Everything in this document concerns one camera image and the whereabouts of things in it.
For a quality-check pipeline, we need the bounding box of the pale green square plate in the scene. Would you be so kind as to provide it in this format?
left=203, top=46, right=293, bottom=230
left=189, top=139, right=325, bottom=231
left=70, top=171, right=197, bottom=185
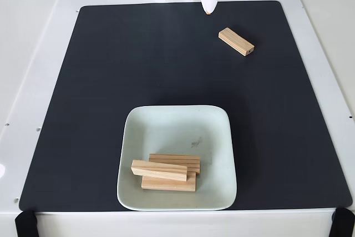
left=116, top=105, right=238, bottom=211

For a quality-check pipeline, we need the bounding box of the grooved wooden block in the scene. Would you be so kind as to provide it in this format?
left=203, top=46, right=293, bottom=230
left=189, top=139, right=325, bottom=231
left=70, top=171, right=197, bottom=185
left=130, top=159, right=189, bottom=183
left=149, top=153, right=201, bottom=175
left=218, top=27, right=255, bottom=57
left=141, top=172, right=197, bottom=193

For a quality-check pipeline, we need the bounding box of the black rubber mat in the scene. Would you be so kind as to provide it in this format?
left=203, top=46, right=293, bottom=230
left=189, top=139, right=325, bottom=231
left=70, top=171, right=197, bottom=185
left=18, top=0, right=353, bottom=212

